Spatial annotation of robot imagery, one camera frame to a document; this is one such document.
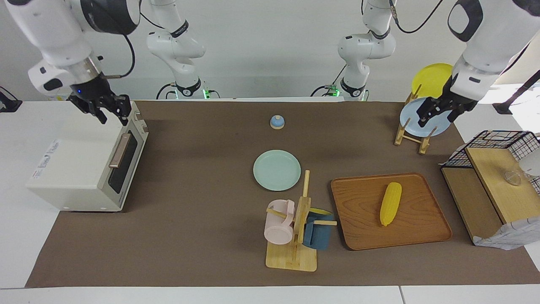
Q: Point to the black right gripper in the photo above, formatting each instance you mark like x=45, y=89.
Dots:
x=95, y=95

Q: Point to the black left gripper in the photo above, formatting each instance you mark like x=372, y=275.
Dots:
x=457, y=99

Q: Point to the yellow corn cob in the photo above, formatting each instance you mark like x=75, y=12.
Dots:
x=390, y=203

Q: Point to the pale green plate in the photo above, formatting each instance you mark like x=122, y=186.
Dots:
x=276, y=170

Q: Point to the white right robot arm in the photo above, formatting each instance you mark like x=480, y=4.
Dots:
x=55, y=33

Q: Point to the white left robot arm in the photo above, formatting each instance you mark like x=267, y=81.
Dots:
x=489, y=38

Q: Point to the white toaster oven body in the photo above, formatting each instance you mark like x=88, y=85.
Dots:
x=71, y=156

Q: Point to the light blue plate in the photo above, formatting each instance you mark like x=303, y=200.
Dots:
x=411, y=120

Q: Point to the yellow plate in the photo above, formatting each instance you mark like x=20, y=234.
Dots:
x=430, y=78

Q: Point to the wooden plate rack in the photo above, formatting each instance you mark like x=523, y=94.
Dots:
x=411, y=137

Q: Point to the white socket box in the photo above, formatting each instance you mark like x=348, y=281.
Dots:
x=57, y=97

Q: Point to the black tripod leg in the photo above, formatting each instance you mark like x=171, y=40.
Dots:
x=517, y=95

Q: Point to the clear glass lid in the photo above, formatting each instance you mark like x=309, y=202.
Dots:
x=512, y=178

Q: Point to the white round object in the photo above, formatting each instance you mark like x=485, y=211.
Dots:
x=532, y=164

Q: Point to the brown table mat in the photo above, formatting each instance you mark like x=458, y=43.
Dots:
x=202, y=202

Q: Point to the brown wooden tray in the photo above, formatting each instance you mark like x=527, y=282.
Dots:
x=363, y=219

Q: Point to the blue service bell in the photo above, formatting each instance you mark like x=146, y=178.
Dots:
x=277, y=121

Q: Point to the dark blue mug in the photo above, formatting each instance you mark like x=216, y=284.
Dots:
x=317, y=236

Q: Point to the pink mug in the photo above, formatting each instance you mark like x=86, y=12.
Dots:
x=278, y=228

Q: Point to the bamboo mug holder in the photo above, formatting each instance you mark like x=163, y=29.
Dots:
x=291, y=257

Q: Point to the black clamp mount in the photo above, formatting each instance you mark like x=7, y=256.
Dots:
x=8, y=103

